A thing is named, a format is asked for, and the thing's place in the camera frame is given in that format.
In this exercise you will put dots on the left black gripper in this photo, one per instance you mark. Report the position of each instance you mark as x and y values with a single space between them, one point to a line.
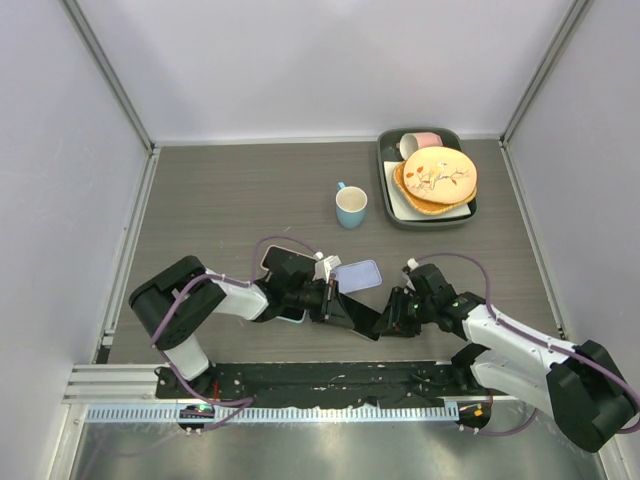
333 308

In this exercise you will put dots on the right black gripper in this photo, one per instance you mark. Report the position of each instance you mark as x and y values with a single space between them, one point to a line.
393 318

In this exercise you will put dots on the black phone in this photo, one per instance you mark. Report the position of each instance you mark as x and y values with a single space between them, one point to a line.
362 316

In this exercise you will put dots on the purple phone case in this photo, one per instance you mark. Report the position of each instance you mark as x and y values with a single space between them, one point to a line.
358 276

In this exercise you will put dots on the light blue phone case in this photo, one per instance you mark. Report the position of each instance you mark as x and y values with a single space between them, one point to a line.
294 315

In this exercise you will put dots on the pink phone case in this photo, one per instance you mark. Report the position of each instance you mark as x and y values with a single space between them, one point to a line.
277 257

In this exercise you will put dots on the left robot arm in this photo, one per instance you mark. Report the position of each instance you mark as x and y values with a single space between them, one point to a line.
172 306

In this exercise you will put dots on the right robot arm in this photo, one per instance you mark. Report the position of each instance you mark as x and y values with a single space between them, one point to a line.
578 386

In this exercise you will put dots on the blue mug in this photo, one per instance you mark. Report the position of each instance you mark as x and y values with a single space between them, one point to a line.
351 203

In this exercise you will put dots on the white square plate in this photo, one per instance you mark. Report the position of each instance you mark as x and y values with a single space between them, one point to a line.
403 211

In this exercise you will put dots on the woven yellow plate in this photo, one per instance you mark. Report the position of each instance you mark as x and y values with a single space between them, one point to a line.
423 206

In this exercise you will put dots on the orange bird plate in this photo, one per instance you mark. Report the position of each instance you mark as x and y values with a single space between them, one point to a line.
440 175

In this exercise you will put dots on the pink cup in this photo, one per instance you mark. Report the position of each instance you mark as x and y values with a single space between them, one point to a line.
410 143

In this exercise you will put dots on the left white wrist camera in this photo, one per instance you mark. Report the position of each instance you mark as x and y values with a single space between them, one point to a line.
325 265

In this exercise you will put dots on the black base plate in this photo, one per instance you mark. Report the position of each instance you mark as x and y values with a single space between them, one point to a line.
336 385

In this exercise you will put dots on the white cable duct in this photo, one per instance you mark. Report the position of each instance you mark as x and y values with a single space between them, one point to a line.
185 413

